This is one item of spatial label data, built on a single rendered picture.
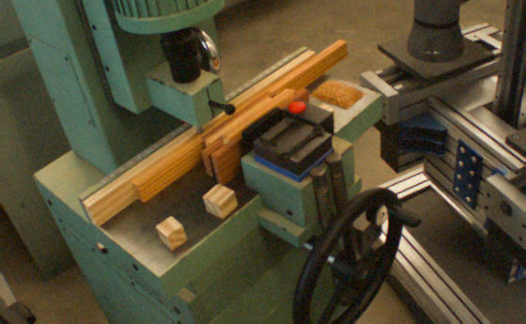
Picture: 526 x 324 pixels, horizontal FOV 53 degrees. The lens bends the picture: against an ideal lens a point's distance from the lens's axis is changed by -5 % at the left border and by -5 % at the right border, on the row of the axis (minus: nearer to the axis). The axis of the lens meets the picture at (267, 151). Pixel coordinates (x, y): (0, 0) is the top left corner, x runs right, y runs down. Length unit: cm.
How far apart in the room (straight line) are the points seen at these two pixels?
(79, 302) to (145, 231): 121
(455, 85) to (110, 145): 90
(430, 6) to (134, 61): 74
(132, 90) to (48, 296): 133
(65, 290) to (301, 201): 146
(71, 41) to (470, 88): 100
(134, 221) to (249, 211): 20
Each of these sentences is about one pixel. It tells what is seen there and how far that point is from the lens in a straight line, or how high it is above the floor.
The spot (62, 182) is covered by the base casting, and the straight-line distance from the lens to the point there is 130.
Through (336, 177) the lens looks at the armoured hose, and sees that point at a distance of 92.
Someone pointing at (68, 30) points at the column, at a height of 117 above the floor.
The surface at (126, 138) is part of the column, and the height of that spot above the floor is 90.
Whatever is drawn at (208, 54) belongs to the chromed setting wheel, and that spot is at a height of 104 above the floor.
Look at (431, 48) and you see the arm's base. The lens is 146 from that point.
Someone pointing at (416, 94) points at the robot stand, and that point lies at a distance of 146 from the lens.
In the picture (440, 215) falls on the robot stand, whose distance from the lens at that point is 189.
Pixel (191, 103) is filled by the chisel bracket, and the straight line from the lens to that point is 94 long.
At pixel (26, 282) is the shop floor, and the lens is 232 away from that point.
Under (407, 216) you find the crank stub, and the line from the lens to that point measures 92.
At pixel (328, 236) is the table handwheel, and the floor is 94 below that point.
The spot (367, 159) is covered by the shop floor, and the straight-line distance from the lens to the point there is 242.
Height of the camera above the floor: 154
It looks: 38 degrees down
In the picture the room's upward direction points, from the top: 9 degrees counter-clockwise
